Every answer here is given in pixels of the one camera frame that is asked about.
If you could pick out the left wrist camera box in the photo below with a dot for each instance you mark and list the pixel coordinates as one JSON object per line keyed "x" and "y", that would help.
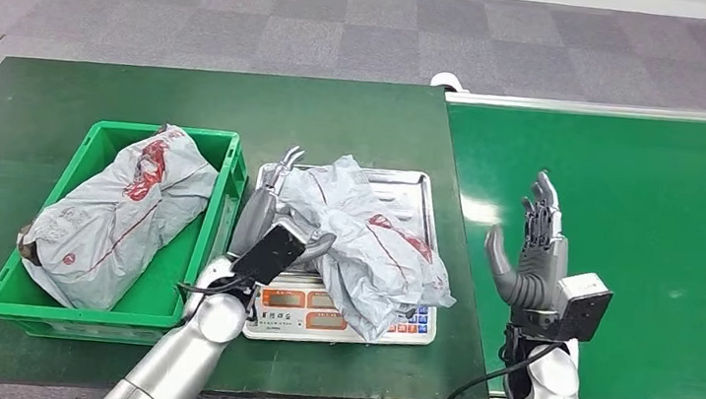
{"x": 268, "y": 255}

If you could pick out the grey package thin red lines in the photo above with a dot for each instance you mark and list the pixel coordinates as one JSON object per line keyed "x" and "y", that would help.
{"x": 368, "y": 245}

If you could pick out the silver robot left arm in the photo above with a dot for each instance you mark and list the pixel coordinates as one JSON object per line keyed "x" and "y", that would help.
{"x": 178, "y": 363}

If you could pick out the white scale with steel tray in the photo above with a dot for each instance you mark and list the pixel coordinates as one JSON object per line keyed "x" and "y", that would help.
{"x": 287, "y": 322}

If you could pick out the grey package large red print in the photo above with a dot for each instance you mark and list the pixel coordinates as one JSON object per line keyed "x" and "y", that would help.
{"x": 114, "y": 225}

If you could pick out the green plastic crate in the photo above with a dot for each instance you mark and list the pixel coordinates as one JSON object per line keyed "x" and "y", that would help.
{"x": 173, "y": 284}

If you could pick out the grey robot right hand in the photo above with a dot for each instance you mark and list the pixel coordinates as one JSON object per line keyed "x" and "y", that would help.
{"x": 538, "y": 276}

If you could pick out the green conveyor belt machine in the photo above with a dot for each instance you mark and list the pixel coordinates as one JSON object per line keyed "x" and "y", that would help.
{"x": 655, "y": 190}

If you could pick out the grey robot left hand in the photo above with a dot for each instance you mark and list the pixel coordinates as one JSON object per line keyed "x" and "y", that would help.
{"x": 254, "y": 220}

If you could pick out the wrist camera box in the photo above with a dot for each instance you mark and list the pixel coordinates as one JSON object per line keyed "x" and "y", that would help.
{"x": 268, "y": 255}
{"x": 584, "y": 308}

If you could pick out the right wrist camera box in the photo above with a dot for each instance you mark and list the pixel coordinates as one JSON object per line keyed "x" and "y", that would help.
{"x": 584, "y": 308}

